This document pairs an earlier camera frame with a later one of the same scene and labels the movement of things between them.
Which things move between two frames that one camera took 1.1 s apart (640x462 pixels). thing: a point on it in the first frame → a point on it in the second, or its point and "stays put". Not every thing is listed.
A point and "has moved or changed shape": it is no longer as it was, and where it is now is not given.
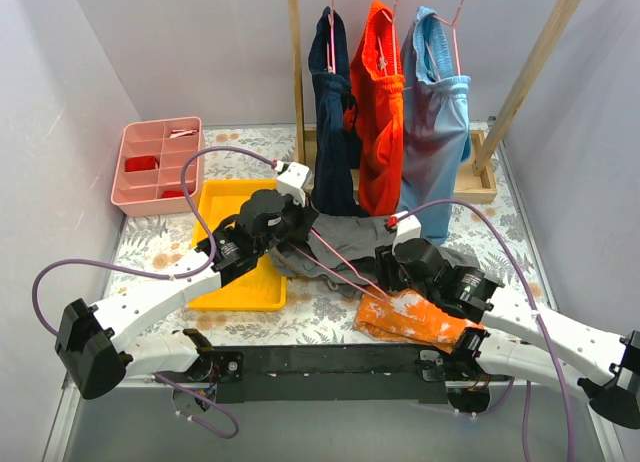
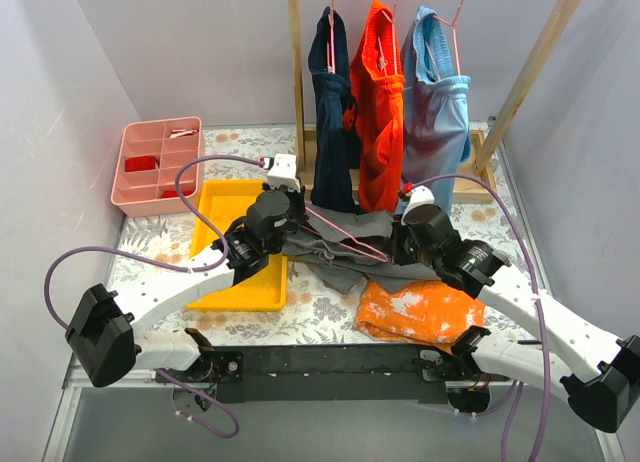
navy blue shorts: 339,169 stays put
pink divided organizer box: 160,166 stays put
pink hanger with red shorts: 383,63 stays put
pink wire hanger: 380,294 → 384,259
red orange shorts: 378,89 stays put
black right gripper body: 383,266 → 398,241
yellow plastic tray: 262,286 stays put
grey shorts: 339,254 has moved or changed shape
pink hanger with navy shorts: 331,64 stays put
